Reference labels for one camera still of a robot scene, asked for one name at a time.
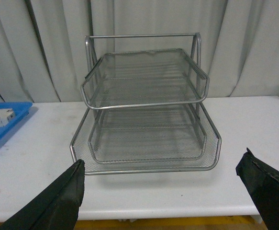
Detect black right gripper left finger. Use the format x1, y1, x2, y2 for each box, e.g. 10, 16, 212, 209
0, 160, 85, 230

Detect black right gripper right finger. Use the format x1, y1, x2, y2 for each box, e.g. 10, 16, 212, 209
235, 149, 279, 230

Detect silver mesh tiered rack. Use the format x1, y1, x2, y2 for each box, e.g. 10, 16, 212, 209
69, 33, 222, 175

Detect blue plastic tray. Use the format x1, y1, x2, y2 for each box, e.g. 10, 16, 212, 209
0, 102, 33, 148

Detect white curtain backdrop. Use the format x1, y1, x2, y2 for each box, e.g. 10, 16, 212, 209
0, 0, 279, 103

